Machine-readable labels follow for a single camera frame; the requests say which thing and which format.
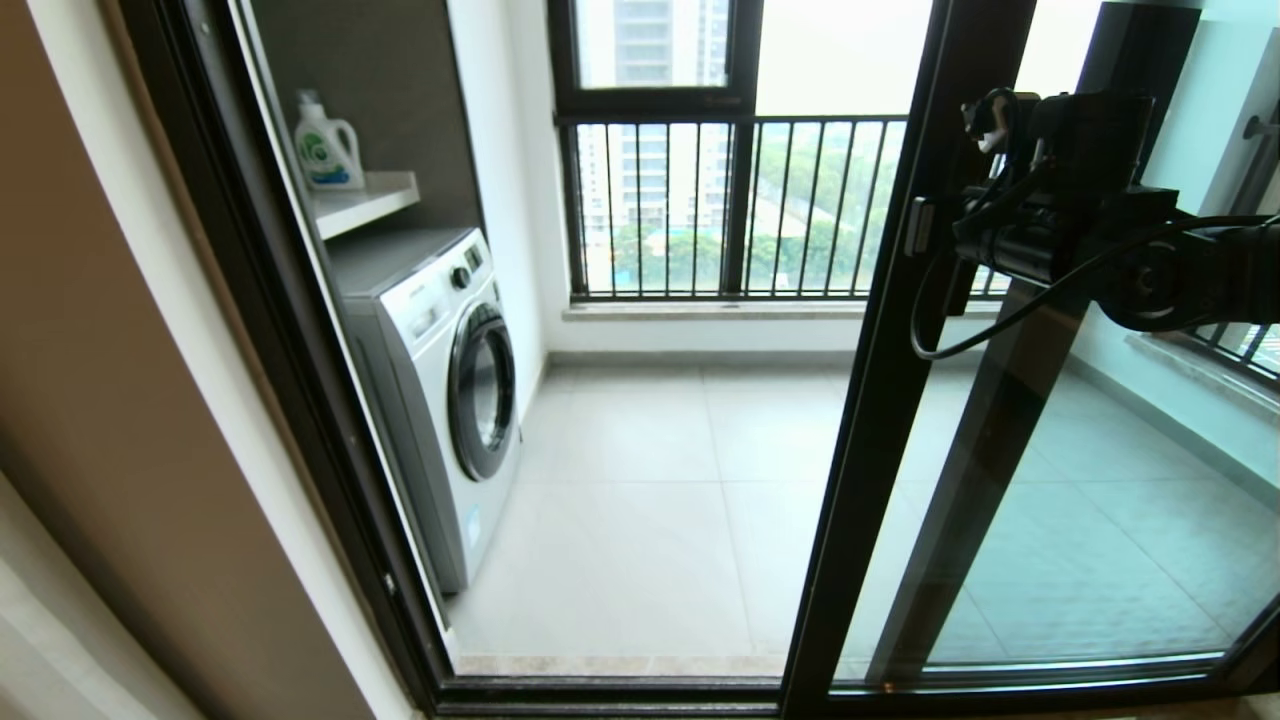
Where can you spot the black balcony railing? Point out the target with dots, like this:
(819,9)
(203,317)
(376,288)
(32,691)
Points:
(800,121)

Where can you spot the white front-load washing machine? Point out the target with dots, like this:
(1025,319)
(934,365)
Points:
(430,400)

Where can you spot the black outer door frame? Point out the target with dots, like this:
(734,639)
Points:
(345,500)

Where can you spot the white wall shelf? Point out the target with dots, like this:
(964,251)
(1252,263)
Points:
(370,200)

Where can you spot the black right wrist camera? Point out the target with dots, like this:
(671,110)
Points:
(1095,140)

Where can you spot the dark grey cabinet panel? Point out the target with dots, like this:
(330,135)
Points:
(400,90)

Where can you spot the grey stone window sill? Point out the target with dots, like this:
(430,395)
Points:
(700,310)
(1190,376)

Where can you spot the black window frame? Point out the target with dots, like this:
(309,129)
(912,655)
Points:
(740,200)

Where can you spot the black framed sliding glass door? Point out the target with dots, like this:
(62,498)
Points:
(885,400)

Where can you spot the black framed fixed glass door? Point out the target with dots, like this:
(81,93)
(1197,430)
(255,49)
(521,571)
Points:
(965,500)

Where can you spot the white detergent bottle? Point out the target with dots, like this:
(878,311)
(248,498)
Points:
(327,155)

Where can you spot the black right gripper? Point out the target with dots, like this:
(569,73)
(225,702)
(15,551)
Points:
(1030,250)

